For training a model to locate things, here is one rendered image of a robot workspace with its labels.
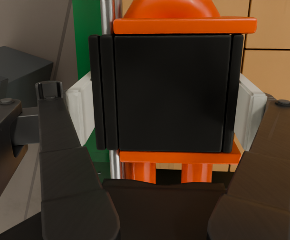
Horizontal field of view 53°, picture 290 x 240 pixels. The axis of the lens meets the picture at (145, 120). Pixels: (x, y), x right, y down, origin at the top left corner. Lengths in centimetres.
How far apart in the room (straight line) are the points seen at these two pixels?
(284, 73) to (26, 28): 114
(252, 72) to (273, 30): 12
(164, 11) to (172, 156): 8
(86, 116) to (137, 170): 6
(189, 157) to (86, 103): 7
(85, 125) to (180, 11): 8
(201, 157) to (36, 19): 139
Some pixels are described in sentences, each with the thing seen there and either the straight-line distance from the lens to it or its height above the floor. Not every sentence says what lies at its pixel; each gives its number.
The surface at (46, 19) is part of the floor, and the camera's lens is 150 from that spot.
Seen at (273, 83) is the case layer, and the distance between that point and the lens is 93.
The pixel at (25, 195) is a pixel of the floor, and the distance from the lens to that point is 191.
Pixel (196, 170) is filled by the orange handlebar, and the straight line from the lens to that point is 20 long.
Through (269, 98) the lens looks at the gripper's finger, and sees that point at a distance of 17.
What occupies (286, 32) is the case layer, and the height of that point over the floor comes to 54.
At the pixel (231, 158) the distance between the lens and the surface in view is 18.
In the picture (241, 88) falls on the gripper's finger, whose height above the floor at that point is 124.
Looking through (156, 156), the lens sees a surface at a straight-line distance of 18.
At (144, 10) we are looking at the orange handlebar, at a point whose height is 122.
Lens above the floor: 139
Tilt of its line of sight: 69 degrees down
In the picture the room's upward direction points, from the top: 170 degrees counter-clockwise
